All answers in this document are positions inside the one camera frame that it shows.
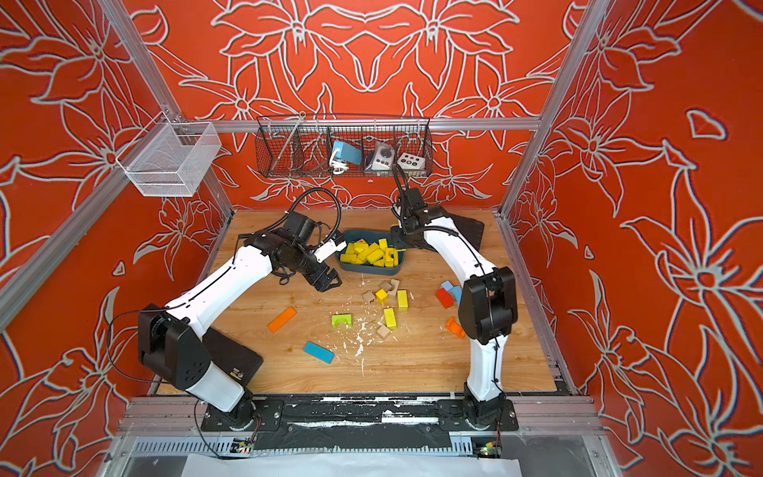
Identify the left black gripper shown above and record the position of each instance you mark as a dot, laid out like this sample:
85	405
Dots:
328	282

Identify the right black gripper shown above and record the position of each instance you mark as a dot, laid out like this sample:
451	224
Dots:
396	241

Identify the small yellow cube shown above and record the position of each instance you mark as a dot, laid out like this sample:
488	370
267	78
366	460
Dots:
382	296

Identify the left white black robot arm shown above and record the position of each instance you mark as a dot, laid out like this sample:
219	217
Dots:
170	338

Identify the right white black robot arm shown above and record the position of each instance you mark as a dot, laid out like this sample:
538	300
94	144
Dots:
488	307

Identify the green arch block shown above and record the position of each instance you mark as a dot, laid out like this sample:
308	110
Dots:
342	320

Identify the natural wood block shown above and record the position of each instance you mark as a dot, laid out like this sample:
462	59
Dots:
391	287

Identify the orange flat block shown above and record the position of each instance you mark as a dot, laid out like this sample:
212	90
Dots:
282	319

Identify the yellow tilted block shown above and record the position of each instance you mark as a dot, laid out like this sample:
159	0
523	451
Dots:
402	300

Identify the black plastic tool case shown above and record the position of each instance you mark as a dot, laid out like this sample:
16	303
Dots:
471	229

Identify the white dotted cube in basket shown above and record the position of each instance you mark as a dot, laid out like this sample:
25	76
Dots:
411	163

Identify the light blue block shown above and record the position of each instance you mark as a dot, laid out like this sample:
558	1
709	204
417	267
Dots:
454	291

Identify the red block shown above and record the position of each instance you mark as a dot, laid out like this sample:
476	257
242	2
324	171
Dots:
444	298

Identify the grey white cube in basket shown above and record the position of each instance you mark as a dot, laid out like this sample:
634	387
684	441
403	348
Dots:
382	159

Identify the teal flat block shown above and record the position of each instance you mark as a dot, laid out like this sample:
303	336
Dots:
319	353

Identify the natural wood cube lower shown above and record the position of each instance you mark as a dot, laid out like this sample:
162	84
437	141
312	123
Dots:
383	332

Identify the orange arch block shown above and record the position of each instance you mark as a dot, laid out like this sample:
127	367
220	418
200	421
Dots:
455	328

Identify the blue white device in basket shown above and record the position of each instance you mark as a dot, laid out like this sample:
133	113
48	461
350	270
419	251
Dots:
344	155

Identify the black flat pad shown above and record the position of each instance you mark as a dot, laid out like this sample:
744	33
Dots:
236	360

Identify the black wire wall basket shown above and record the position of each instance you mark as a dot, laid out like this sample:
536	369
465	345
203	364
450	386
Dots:
328	145

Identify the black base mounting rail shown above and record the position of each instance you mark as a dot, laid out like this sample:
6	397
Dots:
359	421

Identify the clear acrylic wall box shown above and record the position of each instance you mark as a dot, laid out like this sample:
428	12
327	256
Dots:
169	162

